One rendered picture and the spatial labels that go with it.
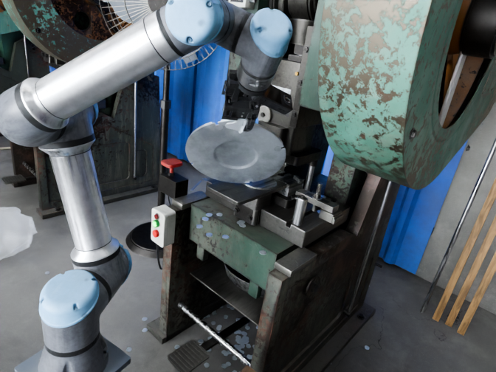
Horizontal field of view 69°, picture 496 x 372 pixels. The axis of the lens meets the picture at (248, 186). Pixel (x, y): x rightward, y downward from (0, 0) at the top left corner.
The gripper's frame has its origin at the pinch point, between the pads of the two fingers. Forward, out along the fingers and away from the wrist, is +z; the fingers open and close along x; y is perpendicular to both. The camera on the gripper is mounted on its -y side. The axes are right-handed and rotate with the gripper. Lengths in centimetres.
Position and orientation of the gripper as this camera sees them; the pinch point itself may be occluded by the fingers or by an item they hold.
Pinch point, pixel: (243, 127)
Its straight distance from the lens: 95.3
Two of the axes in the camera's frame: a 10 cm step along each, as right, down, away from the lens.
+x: 0.3, 9.3, -3.6
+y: -9.7, -0.5, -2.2
